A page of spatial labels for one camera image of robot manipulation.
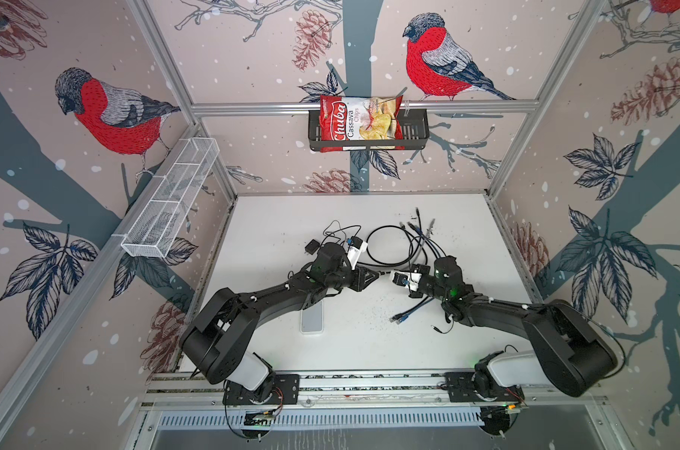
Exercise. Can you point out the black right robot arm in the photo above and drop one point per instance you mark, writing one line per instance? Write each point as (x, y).
(571, 355)

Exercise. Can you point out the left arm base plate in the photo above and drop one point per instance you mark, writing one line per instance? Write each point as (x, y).
(276, 390)

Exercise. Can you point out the red cassava chips bag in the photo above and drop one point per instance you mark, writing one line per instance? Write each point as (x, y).
(354, 119)

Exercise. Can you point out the black power adapter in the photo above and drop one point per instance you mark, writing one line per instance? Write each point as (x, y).
(313, 247)

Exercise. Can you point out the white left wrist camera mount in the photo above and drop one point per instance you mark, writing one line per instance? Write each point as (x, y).
(355, 248)

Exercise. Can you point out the aluminium front rail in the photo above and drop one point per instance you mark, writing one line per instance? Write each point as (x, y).
(338, 389)

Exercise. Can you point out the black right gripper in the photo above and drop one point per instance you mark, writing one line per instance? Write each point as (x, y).
(421, 269)

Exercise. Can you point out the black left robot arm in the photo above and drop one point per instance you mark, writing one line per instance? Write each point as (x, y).
(217, 339)

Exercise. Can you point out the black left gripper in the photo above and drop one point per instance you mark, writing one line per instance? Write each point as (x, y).
(360, 277)

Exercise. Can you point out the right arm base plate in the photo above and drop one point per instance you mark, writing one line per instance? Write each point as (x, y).
(483, 388)

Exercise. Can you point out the white mesh wall shelf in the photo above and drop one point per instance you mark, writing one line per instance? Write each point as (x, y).
(161, 220)

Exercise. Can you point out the white grey flat device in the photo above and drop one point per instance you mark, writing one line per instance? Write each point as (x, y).
(312, 320)

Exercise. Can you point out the black wire wall basket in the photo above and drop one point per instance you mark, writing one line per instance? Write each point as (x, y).
(408, 130)

